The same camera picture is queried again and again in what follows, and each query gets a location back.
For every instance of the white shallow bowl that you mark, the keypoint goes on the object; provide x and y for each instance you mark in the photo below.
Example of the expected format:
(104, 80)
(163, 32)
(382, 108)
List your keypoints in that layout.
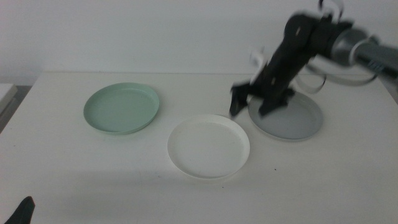
(208, 146)

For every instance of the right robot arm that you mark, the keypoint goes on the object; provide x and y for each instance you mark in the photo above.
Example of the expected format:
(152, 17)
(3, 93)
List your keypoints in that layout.
(345, 45)

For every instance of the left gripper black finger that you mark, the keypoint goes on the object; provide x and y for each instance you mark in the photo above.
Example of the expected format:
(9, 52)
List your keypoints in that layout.
(23, 213)

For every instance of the grey shallow bowl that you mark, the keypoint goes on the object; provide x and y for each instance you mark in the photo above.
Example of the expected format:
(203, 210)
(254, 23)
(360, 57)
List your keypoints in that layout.
(295, 121)

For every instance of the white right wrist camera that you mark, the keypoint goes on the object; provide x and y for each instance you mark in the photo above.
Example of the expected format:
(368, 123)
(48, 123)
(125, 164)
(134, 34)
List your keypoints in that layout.
(258, 62)

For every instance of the pale green shallow bowl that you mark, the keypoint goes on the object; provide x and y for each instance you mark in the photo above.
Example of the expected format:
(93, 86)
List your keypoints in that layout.
(121, 109)

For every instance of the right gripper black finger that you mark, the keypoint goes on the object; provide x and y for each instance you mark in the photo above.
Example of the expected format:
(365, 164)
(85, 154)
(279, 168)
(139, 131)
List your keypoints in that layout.
(273, 107)
(239, 99)

